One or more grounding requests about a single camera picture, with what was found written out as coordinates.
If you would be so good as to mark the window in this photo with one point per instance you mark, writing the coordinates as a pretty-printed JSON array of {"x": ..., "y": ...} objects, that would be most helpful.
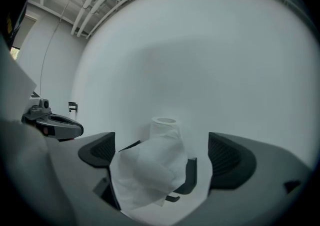
[{"x": 15, "y": 53}]

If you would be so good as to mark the white ceiling pipe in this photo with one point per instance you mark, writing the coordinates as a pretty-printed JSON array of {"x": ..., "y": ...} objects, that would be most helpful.
[
  {"x": 85, "y": 23},
  {"x": 78, "y": 20}
]

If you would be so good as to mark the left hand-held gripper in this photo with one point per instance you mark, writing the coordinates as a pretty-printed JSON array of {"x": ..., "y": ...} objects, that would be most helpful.
[{"x": 37, "y": 111}]

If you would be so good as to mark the small black wall holder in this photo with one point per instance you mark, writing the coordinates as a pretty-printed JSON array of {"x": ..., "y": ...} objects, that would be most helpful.
[{"x": 73, "y": 106}]

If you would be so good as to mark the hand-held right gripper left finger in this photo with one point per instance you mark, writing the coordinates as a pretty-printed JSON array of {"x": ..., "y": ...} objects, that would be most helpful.
[{"x": 87, "y": 182}]

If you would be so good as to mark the person's black t-shirt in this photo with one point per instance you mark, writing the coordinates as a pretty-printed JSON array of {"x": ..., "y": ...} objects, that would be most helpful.
[{"x": 10, "y": 27}]

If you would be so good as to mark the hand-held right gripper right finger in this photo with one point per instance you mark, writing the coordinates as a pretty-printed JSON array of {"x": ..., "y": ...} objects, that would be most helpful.
[{"x": 250, "y": 182}]

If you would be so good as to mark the white toilet paper roll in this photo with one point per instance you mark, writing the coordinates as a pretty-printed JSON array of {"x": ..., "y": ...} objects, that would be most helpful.
[{"x": 150, "y": 165}]

